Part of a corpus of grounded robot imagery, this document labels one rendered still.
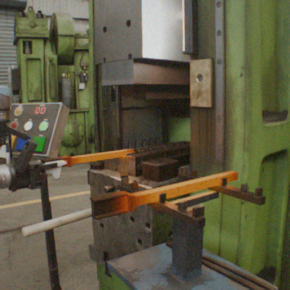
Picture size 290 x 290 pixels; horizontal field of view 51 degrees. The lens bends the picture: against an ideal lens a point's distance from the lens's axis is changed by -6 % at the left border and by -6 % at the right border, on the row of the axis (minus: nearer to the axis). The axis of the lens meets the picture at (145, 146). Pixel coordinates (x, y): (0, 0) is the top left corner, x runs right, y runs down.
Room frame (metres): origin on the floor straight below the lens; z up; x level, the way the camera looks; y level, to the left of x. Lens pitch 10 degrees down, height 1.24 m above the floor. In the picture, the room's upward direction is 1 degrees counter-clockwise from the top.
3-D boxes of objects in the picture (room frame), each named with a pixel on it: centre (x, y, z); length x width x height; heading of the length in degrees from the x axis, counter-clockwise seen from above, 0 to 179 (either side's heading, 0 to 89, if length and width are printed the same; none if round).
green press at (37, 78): (6.44, 1.65, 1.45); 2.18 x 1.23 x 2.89; 123
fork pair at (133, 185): (0.89, -0.04, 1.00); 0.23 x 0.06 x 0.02; 124
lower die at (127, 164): (1.43, -0.04, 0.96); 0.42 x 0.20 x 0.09; 134
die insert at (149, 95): (1.44, -0.09, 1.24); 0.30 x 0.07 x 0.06; 134
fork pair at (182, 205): (0.69, -0.18, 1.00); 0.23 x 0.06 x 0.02; 124
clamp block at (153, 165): (1.20, -0.06, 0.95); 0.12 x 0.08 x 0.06; 134
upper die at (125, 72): (1.43, -0.04, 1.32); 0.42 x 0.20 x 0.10; 134
